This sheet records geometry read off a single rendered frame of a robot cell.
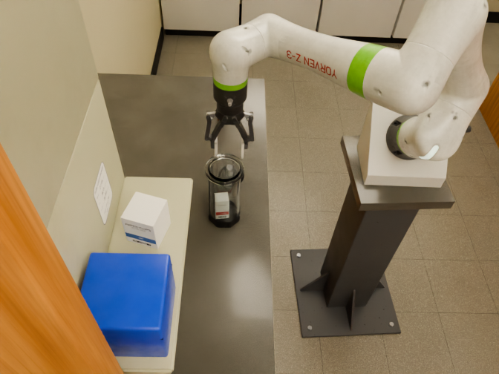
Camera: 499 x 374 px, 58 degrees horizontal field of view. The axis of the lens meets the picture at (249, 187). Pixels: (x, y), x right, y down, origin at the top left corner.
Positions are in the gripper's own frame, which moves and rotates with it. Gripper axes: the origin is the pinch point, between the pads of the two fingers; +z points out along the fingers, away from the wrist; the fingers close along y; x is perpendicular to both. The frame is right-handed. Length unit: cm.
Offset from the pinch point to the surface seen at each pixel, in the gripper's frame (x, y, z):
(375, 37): 235, 118, 102
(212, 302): -43.9, -3.8, 15.0
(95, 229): -64, -18, -49
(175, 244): -62, -8, -42
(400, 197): -6, 57, 15
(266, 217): -15.2, 12.0, 14.7
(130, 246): -62, -14, -42
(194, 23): 232, -31, 93
